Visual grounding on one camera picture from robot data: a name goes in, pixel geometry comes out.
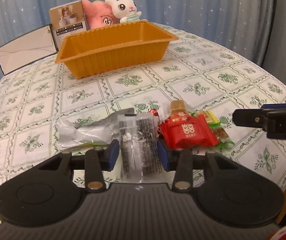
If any clear packet of dark sticks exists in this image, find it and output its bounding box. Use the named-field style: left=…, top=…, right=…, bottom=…
left=118, top=112, right=163, bottom=183

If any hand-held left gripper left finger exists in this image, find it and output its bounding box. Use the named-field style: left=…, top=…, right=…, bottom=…
left=37, top=140, right=120, bottom=193

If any pink plush toy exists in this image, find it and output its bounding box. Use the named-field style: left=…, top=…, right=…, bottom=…
left=83, top=0, right=120, bottom=30

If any red floral candy packet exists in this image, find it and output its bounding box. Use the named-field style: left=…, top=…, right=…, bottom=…
left=168, top=112, right=199, bottom=125

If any white bunny plush toy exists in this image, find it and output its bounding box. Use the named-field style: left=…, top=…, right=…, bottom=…
left=105, top=0, right=142, bottom=24

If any green snack packet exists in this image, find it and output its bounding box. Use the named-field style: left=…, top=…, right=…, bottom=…
left=67, top=142, right=111, bottom=153

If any blue star curtain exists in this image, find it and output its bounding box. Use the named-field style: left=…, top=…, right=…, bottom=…
left=0, top=0, right=286, bottom=93

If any large red snack packet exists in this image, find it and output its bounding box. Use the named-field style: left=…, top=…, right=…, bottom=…
left=160, top=116, right=219, bottom=150

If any brown candy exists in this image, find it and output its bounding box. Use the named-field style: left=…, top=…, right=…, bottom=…
left=169, top=100, right=196, bottom=117

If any clear green-edged snack packet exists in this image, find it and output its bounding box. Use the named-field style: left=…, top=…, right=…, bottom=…
left=211, top=126, right=234, bottom=153

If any printed cardboard box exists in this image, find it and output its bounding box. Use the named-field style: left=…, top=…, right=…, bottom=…
left=49, top=1, right=88, bottom=52

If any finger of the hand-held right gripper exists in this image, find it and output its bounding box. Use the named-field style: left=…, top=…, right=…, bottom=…
left=261, top=102, right=286, bottom=110
left=233, top=108, right=269, bottom=132

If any yellow snack packet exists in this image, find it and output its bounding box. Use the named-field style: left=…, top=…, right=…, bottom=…
left=203, top=110, right=220, bottom=127

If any silver foil snack packet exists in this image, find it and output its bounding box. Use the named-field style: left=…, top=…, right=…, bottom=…
left=55, top=108, right=136, bottom=153

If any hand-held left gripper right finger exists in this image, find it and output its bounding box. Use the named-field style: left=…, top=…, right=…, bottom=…
left=157, top=140, right=243, bottom=193

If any orange plastic tray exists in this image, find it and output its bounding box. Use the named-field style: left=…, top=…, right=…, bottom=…
left=55, top=21, right=179, bottom=79

